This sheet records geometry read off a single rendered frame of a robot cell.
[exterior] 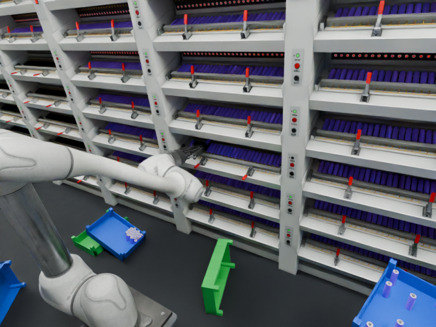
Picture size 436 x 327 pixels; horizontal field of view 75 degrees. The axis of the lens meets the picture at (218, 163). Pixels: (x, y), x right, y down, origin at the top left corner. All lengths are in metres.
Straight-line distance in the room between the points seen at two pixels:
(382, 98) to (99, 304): 1.15
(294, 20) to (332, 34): 0.13
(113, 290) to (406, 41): 1.20
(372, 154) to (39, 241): 1.18
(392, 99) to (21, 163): 1.08
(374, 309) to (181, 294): 0.91
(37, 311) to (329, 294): 1.47
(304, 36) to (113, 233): 1.56
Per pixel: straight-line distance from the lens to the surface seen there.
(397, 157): 1.18
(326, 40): 1.05
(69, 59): 1.98
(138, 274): 1.79
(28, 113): 2.65
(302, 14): 1.06
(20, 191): 1.02
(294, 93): 1.11
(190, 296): 1.62
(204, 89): 1.29
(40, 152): 0.83
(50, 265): 1.19
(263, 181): 1.34
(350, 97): 1.11
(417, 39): 1.03
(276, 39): 1.10
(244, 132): 1.30
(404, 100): 1.11
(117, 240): 1.96
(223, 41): 1.19
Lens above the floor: 1.31
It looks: 30 degrees down
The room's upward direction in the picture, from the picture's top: 6 degrees counter-clockwise
